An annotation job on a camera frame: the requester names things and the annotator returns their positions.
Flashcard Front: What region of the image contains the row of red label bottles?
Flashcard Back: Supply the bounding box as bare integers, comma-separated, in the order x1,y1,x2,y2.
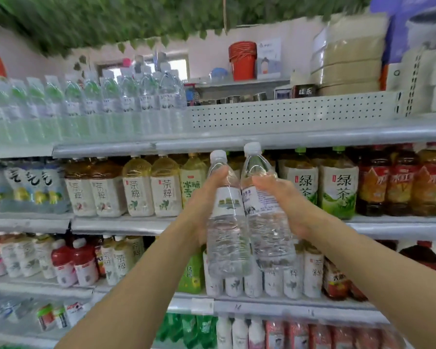
265,319,405,349

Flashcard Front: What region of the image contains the green tea bottle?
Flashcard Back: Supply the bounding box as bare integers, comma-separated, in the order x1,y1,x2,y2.
319,146,360,221
278,148,320,208

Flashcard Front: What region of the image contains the row of small white bottles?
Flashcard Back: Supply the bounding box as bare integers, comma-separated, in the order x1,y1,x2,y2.
0,232,57,280

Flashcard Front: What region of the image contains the small red label tea bottle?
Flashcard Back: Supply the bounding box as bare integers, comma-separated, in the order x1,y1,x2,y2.
323,257,350,301

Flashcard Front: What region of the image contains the iced tea bottle red label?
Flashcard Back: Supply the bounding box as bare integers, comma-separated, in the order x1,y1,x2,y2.
412,142,436,217
386,143,421,217
356,144,391,217

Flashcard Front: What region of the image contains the blue dome lid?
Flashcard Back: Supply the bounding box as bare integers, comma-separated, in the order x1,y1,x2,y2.
209,67,229,84

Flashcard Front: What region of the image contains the stack of beige packages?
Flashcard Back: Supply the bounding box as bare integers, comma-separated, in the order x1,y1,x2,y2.
310,14,387,97

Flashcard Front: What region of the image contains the small green label bottle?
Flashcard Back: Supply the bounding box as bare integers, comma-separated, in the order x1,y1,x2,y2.
178,251,206,295

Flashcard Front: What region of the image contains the yellow-green label drink bottle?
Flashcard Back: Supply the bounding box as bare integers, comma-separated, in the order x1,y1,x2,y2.
179,153,208,212

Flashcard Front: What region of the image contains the large dark red bottle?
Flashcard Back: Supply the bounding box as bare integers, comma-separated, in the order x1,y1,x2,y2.
399,241,436,276

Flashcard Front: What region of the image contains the person's right hand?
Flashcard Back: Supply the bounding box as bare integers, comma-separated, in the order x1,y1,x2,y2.
252,175,328,248

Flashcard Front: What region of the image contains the person's left forearm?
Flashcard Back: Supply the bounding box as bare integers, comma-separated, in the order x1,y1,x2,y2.
54,218,208,349

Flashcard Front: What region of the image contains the row of drink cans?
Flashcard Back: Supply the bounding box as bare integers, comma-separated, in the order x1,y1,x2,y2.
36,301,92,332

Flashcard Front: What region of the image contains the yellow tea bottle white label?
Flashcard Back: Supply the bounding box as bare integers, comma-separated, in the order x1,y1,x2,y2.
122,155,155,218
150,154,182,218

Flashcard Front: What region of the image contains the person's right forearm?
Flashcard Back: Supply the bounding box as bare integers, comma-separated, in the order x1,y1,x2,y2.
303,220,436,349

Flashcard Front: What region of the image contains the blue poster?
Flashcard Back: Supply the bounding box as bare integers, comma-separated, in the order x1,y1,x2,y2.
370,0,436,64

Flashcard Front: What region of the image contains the white sign card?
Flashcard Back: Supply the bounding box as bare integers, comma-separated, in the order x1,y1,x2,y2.
257,39,282,79

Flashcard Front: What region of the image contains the row of green soda bottles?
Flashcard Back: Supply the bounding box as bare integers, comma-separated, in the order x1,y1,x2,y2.
156,312,218,349

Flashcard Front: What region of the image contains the brown tea bottle white label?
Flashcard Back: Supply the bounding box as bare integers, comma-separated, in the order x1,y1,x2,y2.
90,158,128,218
64,158,97,218

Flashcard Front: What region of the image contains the clear water bottle green label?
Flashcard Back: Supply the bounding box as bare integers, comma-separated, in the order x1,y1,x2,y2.
206,150,252,279

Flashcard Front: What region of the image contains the small yellow tea bottle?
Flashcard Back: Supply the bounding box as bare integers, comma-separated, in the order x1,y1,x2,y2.
101,235,121,286
113,235,146,282

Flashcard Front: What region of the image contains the row of clear water bottles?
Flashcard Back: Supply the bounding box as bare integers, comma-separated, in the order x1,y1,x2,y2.
0,51,188,144

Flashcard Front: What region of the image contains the black box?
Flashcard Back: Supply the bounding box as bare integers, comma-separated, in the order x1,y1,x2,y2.
292,84,317,99

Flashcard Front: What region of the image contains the row of metal cups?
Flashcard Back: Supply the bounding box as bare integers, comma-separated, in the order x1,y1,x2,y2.
203,92,268,105

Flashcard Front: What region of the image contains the clear water bottle white label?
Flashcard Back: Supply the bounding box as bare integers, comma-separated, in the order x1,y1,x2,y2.
241,142,297,271

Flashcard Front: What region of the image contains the green artificial leaf garland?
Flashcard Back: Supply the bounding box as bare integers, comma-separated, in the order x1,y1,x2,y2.
0,0,373,60

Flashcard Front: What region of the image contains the stack of red buckets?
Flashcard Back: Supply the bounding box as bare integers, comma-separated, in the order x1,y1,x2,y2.
228,41,258,81

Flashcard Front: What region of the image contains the white box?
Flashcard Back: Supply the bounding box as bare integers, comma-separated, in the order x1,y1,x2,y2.
385,63,408,92

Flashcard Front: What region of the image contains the row of small tea bottles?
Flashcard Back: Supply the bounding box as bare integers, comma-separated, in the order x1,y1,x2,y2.
202,240,325,301

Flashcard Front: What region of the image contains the white milk bottle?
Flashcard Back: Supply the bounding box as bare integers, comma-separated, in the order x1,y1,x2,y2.
248,317,266,349
216,316,233,349
232,317,249,349

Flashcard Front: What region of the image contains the person's left hand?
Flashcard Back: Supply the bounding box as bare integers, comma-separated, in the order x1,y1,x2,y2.
182,166,230,248

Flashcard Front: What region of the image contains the white metal shelf unit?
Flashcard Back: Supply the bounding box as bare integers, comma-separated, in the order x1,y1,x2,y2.
0,89,436,349

